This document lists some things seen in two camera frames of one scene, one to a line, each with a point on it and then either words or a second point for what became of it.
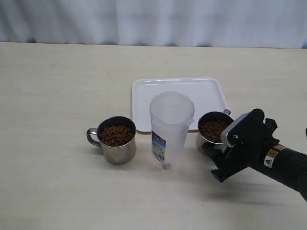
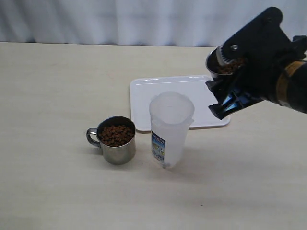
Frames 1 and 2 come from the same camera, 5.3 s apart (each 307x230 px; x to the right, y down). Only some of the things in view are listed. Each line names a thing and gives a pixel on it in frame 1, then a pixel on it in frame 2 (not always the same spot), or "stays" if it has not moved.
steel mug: [210, 125] → [216, 67]
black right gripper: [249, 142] → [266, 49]
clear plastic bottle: [171, 114] stays
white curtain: [281, 24] stays
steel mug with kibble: [117, 137] stays
